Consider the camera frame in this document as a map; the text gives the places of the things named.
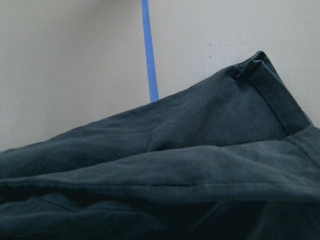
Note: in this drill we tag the black printed t-shirt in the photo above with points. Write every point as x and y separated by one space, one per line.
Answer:
233 157

